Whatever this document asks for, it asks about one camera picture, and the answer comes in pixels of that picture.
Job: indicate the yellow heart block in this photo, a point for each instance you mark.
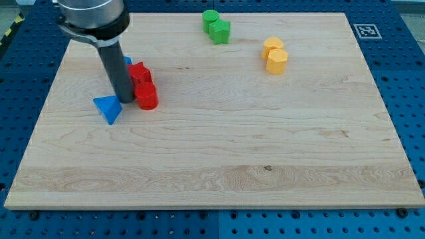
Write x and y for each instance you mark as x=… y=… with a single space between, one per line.
x=269 y=44

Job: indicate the red cylinder block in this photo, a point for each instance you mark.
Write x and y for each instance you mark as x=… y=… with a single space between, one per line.
x=146 y=96

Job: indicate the green star block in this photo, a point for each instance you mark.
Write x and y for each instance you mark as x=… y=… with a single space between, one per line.
x=219 y=31

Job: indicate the blue block behind rod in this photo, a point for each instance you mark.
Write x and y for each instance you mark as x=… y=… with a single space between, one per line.
x=128 y=60

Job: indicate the white fiducial marker tag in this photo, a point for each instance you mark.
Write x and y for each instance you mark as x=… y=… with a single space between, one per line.
x=367 y=31

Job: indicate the wooden board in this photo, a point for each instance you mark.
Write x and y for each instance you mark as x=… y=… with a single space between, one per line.
x=226 y=133

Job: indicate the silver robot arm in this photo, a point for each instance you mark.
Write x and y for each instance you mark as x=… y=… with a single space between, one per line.
x=100 y=24

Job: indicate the blue triangle block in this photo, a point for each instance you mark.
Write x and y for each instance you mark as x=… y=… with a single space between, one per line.
x=109 y=108

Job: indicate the red star block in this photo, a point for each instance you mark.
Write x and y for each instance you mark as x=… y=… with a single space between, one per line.
x=139 y=73

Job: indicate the yellow hexagon block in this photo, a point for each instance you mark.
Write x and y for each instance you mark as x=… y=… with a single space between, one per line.
x=276 y=61

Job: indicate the green cylinder block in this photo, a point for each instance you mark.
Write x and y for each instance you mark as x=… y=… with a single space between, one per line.
x=209 y=16

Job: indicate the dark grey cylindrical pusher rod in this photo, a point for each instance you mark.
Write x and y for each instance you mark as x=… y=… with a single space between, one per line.
x=117 y=70

